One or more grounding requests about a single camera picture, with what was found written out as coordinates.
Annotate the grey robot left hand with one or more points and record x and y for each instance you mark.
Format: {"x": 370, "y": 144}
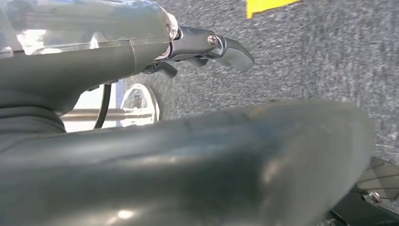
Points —
{"x": 78, "y": 56}

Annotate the yellow floor tape square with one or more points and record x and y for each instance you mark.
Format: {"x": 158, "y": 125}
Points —
{"x": 261, "y": 6}

